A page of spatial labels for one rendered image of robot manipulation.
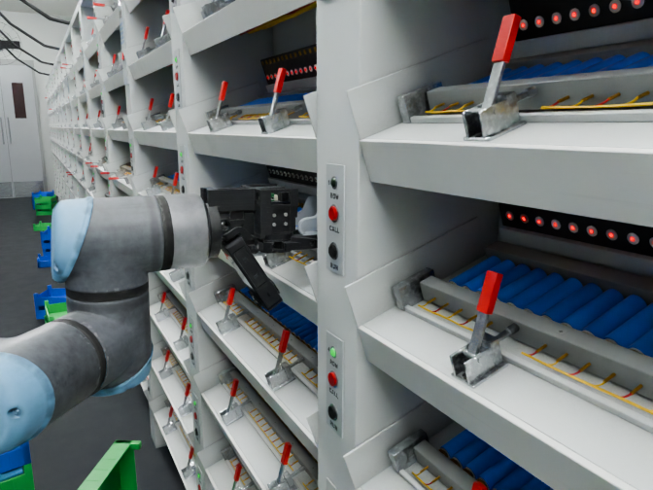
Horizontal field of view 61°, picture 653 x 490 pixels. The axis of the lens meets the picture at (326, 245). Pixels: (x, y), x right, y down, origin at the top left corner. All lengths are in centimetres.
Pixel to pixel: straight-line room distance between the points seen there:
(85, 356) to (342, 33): 42
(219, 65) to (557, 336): 95
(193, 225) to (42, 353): 20
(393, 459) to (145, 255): 37
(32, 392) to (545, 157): 46
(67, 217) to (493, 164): 43
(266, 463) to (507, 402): 69
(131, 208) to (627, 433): 51
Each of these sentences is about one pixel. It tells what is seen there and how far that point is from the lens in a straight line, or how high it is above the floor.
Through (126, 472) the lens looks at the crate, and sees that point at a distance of 196.
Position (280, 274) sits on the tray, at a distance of 80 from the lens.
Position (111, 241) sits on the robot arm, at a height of 103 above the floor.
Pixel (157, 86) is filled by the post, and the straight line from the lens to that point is 192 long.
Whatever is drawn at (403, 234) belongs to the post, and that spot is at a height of 103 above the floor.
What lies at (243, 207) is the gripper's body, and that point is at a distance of 69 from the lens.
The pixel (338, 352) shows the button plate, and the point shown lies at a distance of 65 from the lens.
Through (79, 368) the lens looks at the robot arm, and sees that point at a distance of 60.
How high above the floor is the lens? 115
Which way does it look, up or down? 12 degrees down
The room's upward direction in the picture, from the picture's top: straight up
